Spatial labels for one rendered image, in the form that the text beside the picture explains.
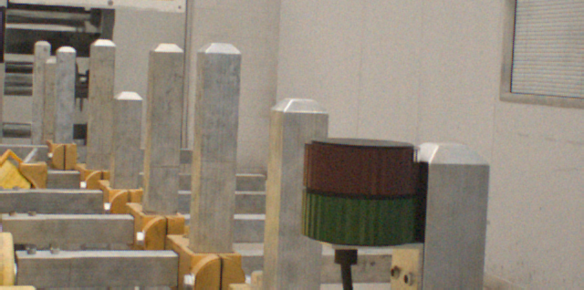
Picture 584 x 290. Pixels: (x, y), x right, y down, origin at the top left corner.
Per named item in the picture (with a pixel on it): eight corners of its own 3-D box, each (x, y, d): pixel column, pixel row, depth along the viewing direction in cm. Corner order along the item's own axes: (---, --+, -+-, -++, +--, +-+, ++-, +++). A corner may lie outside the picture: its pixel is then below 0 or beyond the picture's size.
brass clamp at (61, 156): (71, 163, 237) (72, 139, 237) (79, 170, 224) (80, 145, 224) (41, 163, 235) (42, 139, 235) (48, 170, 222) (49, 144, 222)
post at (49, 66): (51, 273, 255) (59, 59, 252) (53, 275, 251) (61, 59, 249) (36, 273, 254) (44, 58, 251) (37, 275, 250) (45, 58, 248)
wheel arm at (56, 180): (260, 191, 194) (261, 173, 193) (265, 193, 191) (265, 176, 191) (43, 189, 183) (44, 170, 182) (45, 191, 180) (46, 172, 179)
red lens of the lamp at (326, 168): (391, 181, 62) (393, 141, 62) (438, 194, 57) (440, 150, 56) (287, 180, 60) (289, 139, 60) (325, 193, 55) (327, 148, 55)
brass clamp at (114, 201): (133, 214, 165) (135, 180, 165) (151, 228, 153) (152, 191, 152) (91, 214, 164) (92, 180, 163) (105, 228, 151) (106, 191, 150)
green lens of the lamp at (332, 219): (389, 226, 62) (391, 186, 62) (435, 244, 57) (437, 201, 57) (285, 226, 61) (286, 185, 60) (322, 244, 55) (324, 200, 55)
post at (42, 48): (42, 237, 278) (48, 41, 276) (43, 239, 275) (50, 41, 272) (27, 237, 277) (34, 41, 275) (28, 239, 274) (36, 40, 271)
